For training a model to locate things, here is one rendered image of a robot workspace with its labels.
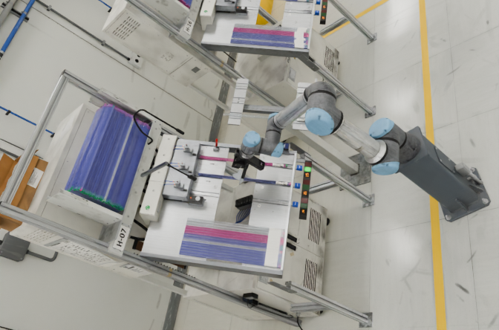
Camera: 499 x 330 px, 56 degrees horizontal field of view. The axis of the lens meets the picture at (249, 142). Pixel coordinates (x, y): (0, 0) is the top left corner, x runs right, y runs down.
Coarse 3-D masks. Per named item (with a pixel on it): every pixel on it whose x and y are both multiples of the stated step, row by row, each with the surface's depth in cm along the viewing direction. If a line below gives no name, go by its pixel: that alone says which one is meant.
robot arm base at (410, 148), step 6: (408, 138) 218; (414, 138) 220; (402, 144) 216; (408, 144) 217; (414, 144) 218; (402, 150) 217; (408, 150) 217; (414, 150) 218; (402, 156) 219; (408, 156) 218; (414, 156) 219; (402, 162) 222
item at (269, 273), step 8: (144, 256) 232; (152, 256) 231; (160, 256) 231; (168, 256) 231; (176, 256) 230; (184, 264) 232; (192, 264) 230; (200, 264) 228; (208, 264) 227; (216, 264) 227; (224, 264) 227; (240, 272) 229; (248, 272) 227; (256, 272) 225; (264, 272) 224; (272, 272) 224; (280, 272) 223
